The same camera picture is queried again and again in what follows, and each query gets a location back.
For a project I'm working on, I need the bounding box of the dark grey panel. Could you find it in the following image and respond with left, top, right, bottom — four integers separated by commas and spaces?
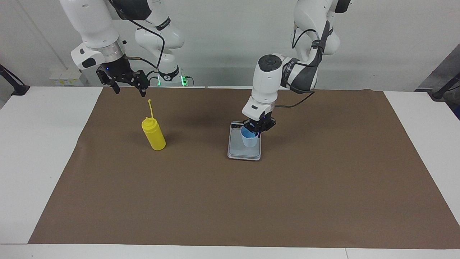
415, 46, 460, 120

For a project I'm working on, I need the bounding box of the white power strip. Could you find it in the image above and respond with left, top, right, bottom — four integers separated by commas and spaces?
49, 68, 84, 87

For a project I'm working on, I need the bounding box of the light blue plastic cup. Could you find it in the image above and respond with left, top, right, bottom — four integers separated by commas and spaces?
240, 127, 259, 148

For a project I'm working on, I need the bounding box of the brown table mat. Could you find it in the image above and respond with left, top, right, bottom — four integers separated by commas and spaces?
28, 86, 460, 249

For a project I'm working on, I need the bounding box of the black clamp stand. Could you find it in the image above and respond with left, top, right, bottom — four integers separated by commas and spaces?
0, 64, 30, 96
428, 72, 460, 101

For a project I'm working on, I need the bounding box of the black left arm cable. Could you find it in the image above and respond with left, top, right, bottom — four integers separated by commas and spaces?
275, 29, 324, 108

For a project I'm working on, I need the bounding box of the silver digital kitchen scale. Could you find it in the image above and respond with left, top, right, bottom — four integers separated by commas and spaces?
227, 121, 262, 161

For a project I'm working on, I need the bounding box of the yellow squeeze bottle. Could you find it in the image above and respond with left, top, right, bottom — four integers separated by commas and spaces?
141, 99, 166, 151

